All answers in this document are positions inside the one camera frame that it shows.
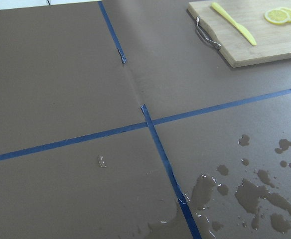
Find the yellow plastic knife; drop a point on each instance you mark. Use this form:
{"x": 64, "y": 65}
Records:
{"x": 243, "y": 30}

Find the bamboo cutting board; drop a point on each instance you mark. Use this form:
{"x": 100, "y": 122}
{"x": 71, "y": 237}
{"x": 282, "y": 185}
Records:
{"x": 273, "y": 41}

